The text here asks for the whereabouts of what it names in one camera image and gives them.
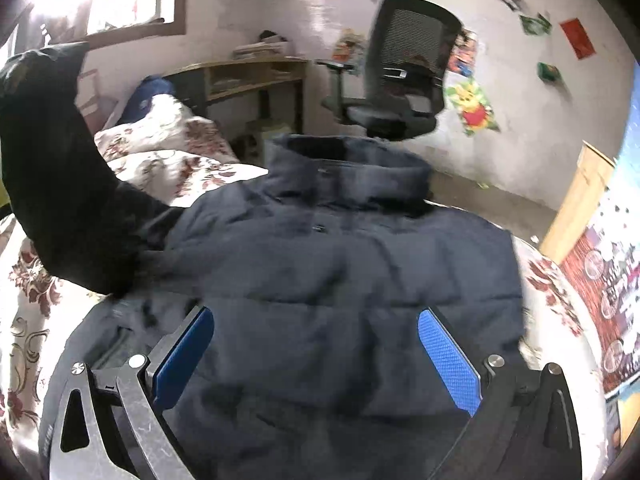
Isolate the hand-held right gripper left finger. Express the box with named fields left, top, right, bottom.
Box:
left=47, top=305, right=216, bottom=480

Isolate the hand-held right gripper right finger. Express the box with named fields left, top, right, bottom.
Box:
left=417, top=306, right=583, bottom=480

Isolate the navy puffer jacket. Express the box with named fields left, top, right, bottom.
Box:
left=0, top=42, right=531, bottom=480

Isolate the floral bedspread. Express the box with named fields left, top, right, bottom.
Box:
left=0, top=95, right=616, bottom=480

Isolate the wooden cabinet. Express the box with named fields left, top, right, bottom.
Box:
left=540, top=142, right=617, bottom=266

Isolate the white plastic container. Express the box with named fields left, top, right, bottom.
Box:
left=242, top=120, right=281, bottom=161

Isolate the yellow bear cartoon poster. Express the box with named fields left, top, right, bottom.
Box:
left=444, top=76, right=501, bottom=137

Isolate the wooden desk with shelf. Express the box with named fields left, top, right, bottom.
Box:
left=165, top=57, right=311, bottom=161

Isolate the cartoon poster with red figures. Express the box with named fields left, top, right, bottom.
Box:
left=447, top=27, right=478, bottom=77

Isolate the stack of books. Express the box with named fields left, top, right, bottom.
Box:
left=232, top=40, right=292, bottom=61

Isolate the black office chair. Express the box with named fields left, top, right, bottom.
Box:
left=315, top=0, right=463, bottom=142

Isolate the colourful cartoon poster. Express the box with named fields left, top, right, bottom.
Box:
left=330, top=30, right=368, bottom=68

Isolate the green photo card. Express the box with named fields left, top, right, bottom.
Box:
left=519, top=12, right=553, bottom=36

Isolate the red paper envelope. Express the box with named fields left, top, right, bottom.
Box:
left=559, top=17, right=598, bottom=60

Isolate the window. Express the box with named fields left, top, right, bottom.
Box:
left=0, top=0, right=188, bottom=51

